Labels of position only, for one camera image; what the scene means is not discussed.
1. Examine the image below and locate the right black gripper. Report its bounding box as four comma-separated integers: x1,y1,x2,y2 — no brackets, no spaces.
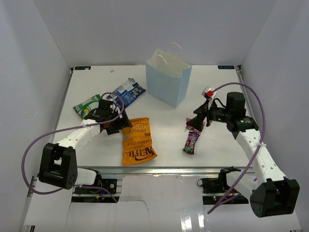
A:
186,100,232,131

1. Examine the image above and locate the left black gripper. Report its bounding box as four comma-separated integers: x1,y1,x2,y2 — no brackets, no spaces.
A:
106,107,132,135

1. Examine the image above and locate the orange potato chip bag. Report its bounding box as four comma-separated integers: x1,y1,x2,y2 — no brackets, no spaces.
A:
122,117,157,166

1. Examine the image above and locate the blue snack bag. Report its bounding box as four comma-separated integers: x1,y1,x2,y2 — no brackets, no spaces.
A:
106,78,146,108

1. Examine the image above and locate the green snack bag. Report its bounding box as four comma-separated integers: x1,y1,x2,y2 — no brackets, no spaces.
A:
73,94,101,119

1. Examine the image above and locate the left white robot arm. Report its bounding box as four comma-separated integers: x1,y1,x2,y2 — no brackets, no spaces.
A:
38,99,132,193

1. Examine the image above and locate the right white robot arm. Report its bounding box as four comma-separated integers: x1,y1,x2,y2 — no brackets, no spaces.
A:
186,88,300,218

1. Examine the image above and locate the light blue paper bag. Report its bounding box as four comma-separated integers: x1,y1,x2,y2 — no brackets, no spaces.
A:
145,49,192,108

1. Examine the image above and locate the pink candy packet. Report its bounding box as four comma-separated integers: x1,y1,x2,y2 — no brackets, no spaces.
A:
186,117,205,133

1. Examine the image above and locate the brown M&M's packet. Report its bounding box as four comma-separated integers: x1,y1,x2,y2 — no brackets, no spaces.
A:
183,132,199,155

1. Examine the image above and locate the right blue table label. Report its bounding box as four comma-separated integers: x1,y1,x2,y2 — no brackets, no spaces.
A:
218,65,235,70

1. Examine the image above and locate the blue table label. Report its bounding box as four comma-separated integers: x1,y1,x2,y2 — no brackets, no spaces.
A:
74,66,91,71
218,65,235,70

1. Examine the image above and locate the left blue table label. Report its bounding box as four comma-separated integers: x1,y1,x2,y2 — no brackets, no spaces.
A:
74,66,91,71

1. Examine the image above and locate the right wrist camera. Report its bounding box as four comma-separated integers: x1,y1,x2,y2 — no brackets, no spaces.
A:
202,86,216,99

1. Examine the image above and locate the aluminium front rail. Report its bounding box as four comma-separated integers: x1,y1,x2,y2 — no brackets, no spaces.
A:
42,166,273,176

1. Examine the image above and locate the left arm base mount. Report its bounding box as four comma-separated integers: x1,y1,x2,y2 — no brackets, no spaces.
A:
73,178,117,195

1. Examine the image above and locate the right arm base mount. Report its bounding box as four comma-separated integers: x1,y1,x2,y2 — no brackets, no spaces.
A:
197,166,241,193

